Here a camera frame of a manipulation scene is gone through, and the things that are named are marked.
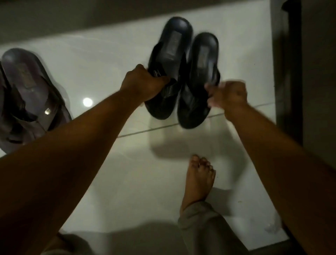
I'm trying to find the person's left hand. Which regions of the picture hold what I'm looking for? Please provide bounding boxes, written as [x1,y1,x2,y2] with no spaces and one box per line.
[119,64,171,103]

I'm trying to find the grey trouser leg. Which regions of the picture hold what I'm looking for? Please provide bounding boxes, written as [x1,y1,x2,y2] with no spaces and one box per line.
[178,201,249,255]

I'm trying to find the person's right foot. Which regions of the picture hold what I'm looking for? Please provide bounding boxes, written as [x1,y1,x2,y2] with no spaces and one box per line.
[180,154,217,215]

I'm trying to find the grey purple buckled sandal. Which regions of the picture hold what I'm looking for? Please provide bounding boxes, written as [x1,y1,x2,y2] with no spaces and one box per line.
[0,48,73,154]

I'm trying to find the dark wooden door frame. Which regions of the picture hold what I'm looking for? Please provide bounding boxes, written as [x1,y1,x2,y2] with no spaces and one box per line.
[270,0,304,146]

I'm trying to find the black buckled sandal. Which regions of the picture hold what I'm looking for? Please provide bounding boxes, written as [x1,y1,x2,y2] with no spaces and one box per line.
[144,16,194,120]

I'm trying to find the person's right forearm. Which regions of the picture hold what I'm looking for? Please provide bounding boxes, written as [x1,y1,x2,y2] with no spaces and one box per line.
[223,103,336,255]

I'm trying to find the person's left forearm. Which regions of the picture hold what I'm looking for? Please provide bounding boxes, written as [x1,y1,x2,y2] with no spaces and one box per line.
[0,89,144,255]

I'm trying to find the black thong sandal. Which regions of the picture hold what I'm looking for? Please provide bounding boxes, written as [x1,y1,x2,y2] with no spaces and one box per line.
[177,32,221,130]

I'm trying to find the person's right hand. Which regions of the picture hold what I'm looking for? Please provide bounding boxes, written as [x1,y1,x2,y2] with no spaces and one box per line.
[204,81,249,116]

